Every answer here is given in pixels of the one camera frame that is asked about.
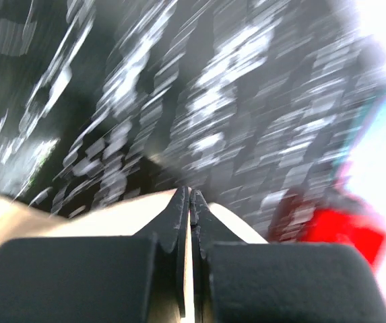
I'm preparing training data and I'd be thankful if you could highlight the folded light blue t shirt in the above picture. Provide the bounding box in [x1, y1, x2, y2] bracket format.
[341, 93, 386, 165]

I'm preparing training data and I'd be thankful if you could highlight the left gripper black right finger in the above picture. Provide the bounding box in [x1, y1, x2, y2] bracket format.
[190, 190, 386, 322]

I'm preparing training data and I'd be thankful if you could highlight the beige t shirt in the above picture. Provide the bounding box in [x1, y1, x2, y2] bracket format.
[0, 189, 267, 322]

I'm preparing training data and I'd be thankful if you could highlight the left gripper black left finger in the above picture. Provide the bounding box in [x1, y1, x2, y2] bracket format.
[0, 187, 189, 322]

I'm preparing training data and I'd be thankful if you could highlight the red plastic bin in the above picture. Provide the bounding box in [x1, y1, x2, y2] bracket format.
[266, 186, 386, 272]

